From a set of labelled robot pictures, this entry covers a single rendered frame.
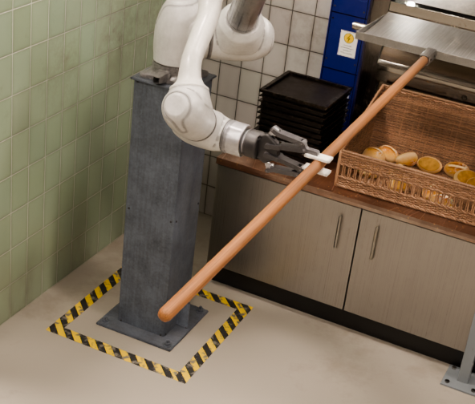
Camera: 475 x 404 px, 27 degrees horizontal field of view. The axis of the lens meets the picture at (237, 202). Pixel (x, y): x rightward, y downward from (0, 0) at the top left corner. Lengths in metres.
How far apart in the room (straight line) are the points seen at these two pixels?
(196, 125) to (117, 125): 1.67
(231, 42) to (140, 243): 0.84
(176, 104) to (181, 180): 1.06
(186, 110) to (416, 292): 1.61
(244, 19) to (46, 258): 1.33
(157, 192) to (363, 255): 0.83
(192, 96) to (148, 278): 1.36
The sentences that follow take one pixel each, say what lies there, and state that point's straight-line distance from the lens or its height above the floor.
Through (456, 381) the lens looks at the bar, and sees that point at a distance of 3.88.
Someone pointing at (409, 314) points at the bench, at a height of 0.18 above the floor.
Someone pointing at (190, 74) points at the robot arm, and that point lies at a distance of 2.57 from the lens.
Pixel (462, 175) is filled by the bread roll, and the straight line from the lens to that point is 3.96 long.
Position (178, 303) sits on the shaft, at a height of 1.12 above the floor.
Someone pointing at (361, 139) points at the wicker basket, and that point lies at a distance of 3.99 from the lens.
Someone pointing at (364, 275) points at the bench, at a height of 0.28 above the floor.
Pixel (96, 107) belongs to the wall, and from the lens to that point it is 3.98.
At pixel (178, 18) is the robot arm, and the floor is 1.22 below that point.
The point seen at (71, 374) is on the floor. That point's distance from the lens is 3.63.
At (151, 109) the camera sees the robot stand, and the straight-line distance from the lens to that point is 3.45.
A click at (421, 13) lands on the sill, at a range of 4.03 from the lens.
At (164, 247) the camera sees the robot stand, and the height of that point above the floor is 0.39.
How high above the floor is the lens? 2.21
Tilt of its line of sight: 27 degrees down
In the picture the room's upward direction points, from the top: 7 degrees clockwise
